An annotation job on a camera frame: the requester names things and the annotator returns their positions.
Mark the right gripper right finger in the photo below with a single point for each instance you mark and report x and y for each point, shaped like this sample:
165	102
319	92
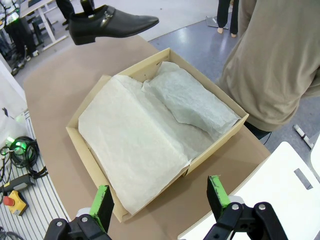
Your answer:
217	197

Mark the black controller box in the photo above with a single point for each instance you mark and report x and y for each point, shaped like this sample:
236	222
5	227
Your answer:
17	182

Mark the background table with white legs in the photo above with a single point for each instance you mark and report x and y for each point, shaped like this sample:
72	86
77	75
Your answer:
45	15

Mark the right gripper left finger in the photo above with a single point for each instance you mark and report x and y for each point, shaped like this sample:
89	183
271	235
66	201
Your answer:
100	207

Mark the bystander in dark trousers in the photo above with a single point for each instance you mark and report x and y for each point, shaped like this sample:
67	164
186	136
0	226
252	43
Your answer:
65	10

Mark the cardboard shoe box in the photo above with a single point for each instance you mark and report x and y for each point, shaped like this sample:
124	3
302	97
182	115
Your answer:
80	145

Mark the grey mannequin base plate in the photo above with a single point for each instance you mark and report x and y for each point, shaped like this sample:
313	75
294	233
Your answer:
212	21

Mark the person in beige sweater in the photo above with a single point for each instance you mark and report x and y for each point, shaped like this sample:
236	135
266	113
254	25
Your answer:
275	62

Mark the white plastic storage box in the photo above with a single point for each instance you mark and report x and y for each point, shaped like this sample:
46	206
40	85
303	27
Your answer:
270	190

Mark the black leather buckle shoe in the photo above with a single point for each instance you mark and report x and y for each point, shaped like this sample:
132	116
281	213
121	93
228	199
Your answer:
112	25

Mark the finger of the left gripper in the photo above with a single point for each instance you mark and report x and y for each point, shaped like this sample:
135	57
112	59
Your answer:
87	6

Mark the white metal floor foot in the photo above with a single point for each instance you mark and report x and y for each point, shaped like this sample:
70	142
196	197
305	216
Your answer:
303	136

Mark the white tissue paper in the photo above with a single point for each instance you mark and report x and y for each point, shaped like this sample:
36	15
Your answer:
130	130

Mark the yellow emergency stop button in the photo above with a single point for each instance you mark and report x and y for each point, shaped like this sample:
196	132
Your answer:
13	202

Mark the white plastic cover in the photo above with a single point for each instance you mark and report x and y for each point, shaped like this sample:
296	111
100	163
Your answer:
10	105

